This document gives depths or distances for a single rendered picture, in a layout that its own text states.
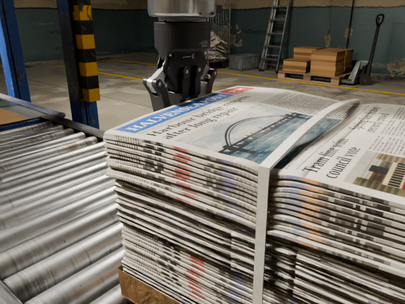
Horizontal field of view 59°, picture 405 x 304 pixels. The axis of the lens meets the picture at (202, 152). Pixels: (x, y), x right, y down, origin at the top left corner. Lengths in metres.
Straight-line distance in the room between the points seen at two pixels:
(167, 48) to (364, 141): 0.26
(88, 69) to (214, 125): 1.11
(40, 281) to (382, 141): 0.47
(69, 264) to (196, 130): 0.32
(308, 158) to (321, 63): 6.61
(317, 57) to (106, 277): 6.55
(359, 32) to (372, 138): 7.42
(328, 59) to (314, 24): 1.44
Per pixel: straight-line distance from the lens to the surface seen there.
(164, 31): 0.47
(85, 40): 1.44
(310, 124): 0.36
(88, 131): 1.18
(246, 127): 0.38
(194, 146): 0.32
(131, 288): 0.47
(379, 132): 0.40
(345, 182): 0.27
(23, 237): 0.69
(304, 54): 7.45
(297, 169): 0.28
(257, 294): 0.34
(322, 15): 8.05
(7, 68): 2.04
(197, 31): 0.47
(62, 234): 0.66
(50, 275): 0.59
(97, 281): 0.55
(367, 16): 7.75
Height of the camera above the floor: 1.14
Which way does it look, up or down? 21 degrees down
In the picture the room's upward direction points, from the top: straight up
